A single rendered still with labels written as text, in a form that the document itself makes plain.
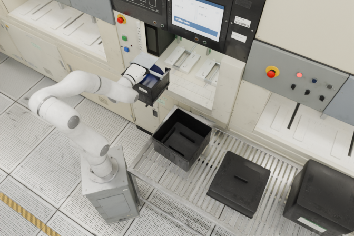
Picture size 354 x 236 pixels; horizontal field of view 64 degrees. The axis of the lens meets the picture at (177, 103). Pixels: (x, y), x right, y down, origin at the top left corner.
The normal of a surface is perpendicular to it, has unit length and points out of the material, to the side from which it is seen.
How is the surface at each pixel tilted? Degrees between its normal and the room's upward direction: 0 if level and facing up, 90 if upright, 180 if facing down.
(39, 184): 0
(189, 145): 0
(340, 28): 90
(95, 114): 0
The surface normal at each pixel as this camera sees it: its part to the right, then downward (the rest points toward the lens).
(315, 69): -0.51, 0.69
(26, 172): 0.01, -0.59
